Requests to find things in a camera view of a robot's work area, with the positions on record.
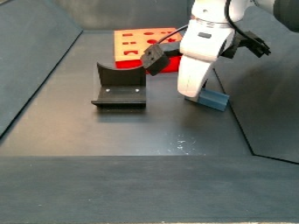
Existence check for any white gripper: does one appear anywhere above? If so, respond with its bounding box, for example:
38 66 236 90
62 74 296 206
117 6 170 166
177 19 234 97

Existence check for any blue arch object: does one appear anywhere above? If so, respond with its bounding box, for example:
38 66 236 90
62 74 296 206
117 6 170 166
185 88 229 111

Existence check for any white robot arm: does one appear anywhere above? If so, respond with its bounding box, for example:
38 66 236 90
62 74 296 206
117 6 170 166
177 0 299 97

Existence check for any black curved fixture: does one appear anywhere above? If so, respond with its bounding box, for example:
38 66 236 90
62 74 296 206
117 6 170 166
90 64 145 109

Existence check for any red shape-sorter block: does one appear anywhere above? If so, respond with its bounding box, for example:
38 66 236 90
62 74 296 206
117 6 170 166
113 27 182 68

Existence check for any black cable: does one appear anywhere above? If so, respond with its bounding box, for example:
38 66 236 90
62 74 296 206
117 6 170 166
156 0 249 45

